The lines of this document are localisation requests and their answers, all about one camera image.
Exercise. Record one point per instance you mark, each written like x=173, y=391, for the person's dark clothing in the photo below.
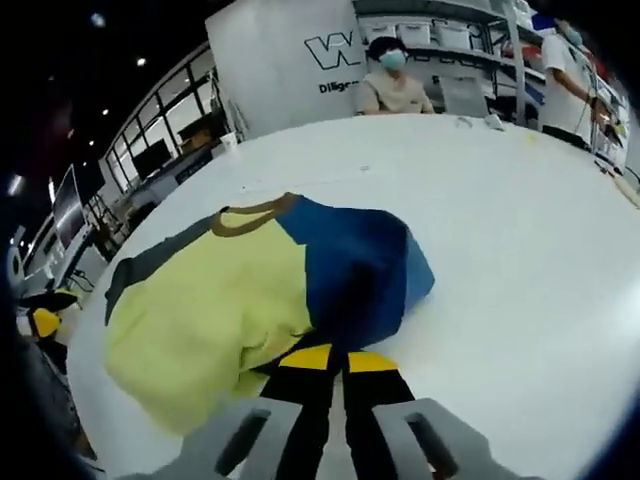
x=45, y=400

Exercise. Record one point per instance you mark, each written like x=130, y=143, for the row of white storage bins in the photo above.
x=450, y=35

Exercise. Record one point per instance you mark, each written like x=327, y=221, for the white paper cup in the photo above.
x=228, y=142

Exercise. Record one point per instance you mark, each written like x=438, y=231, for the cardboard box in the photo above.
x=197, y=135

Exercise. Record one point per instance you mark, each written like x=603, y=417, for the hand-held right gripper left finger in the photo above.
x=300, y=400

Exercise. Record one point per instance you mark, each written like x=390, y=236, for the wooden stick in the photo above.
x=625, y=187

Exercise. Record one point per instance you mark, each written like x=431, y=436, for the large computer monitor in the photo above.
x=67, y=210

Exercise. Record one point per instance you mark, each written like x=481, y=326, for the grey metal shelf rack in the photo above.
x=517, y=60

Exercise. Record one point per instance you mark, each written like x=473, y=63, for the white crumpled table item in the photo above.
x=495, y=122

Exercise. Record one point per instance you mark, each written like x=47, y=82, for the dark counter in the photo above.
x=197, y=167

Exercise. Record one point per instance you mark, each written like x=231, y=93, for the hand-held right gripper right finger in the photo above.
x=375, y=400

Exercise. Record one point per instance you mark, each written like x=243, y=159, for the small black monitor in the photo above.
x=150, y=159

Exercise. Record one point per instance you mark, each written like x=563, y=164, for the black framed glass partition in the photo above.
x=150, y=120

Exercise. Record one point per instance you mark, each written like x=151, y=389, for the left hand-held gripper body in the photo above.
x=16, y=260

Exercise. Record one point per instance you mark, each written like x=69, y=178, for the light grey monitor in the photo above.
x=465, y=95

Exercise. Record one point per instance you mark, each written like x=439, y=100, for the yellow blue grey garment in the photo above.
x=200, y=310

